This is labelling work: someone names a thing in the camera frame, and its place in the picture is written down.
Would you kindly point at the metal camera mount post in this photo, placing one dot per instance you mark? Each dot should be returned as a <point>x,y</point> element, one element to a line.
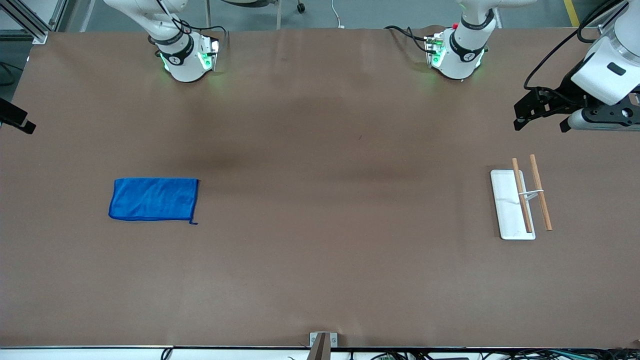
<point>320,345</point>

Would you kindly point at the aluminium frame profile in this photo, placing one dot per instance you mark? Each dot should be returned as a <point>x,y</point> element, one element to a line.
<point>612,17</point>
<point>30,25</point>

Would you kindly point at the blue microfibre towel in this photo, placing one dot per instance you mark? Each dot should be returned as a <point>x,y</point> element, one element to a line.
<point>154,199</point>

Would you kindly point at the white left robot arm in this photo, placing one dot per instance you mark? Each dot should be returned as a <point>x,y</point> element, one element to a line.
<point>462,55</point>

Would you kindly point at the metal chair legs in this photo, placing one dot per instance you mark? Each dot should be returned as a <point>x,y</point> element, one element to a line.
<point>278,12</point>

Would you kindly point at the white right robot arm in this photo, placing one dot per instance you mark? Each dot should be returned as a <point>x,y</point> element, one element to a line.
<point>182,62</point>

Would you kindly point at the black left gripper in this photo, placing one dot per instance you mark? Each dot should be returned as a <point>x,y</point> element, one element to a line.
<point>564,94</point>

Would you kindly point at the black chair caster wheel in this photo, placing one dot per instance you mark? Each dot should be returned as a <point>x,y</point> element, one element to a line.
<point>300,7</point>

